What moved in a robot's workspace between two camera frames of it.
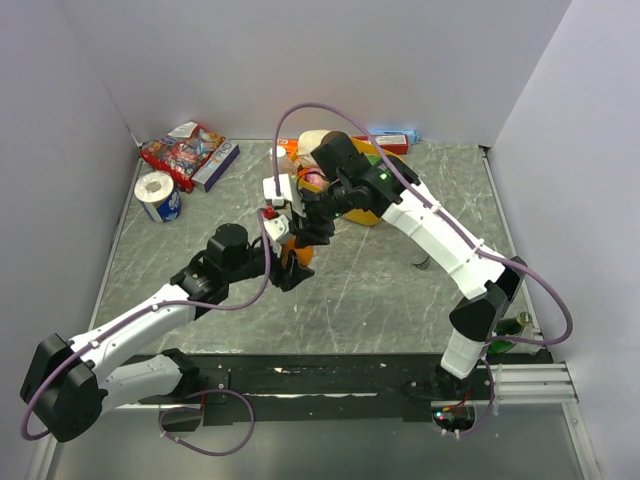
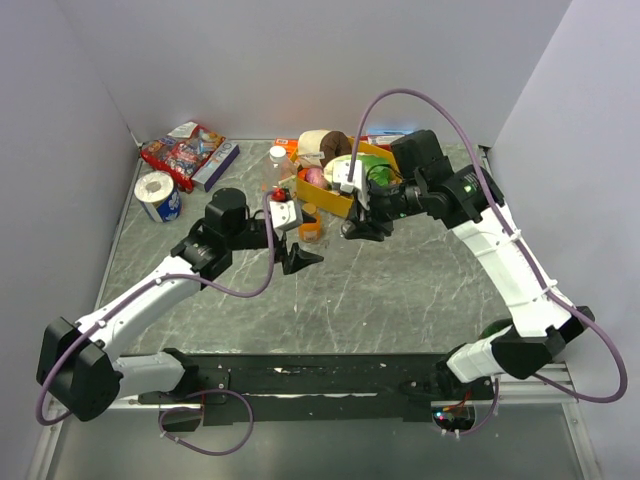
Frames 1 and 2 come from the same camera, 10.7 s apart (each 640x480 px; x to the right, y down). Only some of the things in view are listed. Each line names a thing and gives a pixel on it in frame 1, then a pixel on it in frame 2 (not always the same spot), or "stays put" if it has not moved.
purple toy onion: (316, 178) stays put
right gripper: (308, 235) to (372, 228)
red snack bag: (181, 152) stays put
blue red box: (393, 140) stays put
